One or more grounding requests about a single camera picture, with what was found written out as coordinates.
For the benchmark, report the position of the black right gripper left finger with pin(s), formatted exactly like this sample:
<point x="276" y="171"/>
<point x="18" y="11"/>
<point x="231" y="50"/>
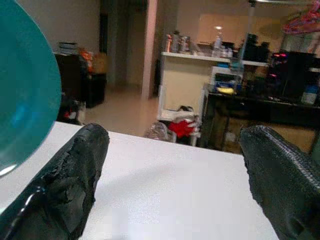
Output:
<point x="67" y="175"/>

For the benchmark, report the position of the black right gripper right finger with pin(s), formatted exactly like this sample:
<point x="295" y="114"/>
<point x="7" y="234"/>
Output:
<point x="282" y="180"/>

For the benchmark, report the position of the black desk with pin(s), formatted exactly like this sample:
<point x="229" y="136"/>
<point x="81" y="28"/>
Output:
<point x="260" y="117"/>

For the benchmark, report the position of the white container with blue label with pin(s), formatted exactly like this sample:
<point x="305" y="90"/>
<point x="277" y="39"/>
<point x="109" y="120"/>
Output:
<point x="309" y="94"/>

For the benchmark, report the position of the teal glass plate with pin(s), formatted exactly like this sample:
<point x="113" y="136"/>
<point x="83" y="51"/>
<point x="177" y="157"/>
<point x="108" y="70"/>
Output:
<point x="25" y="87"/>

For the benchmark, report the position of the dark wooden cabinet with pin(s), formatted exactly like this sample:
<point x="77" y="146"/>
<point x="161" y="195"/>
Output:
<point x="80" y="77"/>

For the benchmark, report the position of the silver foil bag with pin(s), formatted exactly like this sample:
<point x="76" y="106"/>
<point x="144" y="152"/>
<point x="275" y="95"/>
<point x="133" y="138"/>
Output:
<point x="158" y="131"/>

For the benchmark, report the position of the yellow banana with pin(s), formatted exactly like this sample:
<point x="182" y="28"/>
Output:
<point x="226" y="90"/>

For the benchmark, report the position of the red cloth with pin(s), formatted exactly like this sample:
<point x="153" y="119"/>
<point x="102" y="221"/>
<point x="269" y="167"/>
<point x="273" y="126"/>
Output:
<point x="182" y="128"/>

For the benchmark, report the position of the white storage shelf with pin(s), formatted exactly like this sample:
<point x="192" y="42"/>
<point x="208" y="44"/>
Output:
<point x="226" y="78"/>

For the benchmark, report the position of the orange snack bag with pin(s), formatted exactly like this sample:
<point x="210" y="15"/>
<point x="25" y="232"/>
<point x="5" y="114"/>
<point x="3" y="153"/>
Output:
<point x="86" y="57"/>

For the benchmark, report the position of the white kitchen counter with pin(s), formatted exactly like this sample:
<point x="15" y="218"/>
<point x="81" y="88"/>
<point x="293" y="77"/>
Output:
<point x="185" y="82"/>

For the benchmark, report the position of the clear plastic water bottle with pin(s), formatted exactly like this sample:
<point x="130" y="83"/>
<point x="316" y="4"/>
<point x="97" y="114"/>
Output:
<point x="218" y="40"/>

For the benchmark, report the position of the pink clothes hangers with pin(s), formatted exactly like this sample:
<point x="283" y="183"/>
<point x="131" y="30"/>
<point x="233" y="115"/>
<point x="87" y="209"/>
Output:
<point x="301" y="20"/>

